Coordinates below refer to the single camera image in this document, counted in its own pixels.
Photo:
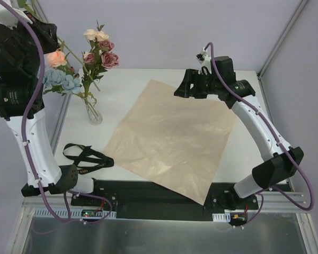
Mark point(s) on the black ribbon gold lettering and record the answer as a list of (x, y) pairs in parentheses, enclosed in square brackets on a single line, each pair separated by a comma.
[(88, 160)]

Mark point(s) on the mauve rose stem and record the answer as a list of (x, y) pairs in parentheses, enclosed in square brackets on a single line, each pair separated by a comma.
[(109, 59)]

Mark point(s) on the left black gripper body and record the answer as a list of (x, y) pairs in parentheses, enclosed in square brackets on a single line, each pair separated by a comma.
[(46, 29)]

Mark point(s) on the right aluminium frame post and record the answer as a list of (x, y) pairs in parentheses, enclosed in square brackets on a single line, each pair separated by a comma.
[(301, 6)]

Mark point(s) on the orange wrapping paper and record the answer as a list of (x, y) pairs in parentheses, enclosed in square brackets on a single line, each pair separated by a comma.
[(175, 142)]

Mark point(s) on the aluminium frame post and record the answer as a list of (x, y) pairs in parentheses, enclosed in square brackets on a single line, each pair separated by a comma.
[(301, 6), (57, 59)]

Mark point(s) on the front aluminium rail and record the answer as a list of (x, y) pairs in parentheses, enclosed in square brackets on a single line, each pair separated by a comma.
[(269, 201)]

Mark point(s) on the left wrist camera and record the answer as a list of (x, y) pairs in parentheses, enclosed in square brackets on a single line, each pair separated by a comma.
[(7, 18)]

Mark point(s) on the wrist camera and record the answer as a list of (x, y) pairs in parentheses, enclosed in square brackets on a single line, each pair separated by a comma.
[(7, 18), (205, 61)]

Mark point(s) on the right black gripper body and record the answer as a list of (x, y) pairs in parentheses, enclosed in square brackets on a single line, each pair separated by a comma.
[(194, 83)]

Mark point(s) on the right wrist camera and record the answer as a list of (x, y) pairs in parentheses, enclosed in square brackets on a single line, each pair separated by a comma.
[(205, 61)]

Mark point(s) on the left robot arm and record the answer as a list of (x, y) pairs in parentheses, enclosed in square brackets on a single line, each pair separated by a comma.
[(22, 107)]

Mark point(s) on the clear glass vase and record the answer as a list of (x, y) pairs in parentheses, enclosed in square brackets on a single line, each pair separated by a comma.
[(90, 102)]

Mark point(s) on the peach rose stem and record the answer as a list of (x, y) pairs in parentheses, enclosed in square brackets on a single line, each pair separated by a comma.
[(57, 60)]

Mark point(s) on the blue flower stem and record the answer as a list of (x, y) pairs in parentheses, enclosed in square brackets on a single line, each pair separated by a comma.
[(57, 81)]

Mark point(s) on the cream rose stem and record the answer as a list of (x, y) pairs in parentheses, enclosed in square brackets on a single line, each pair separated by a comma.
[(93, 58)]

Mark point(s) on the left aluminium frame post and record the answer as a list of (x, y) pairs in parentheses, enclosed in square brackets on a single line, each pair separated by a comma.
[(57, 59)]

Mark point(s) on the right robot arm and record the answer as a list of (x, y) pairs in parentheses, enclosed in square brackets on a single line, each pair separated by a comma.
[(280, 159)]

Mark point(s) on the white rose stem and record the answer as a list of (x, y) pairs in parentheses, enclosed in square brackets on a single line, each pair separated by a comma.
[(34, 8)]

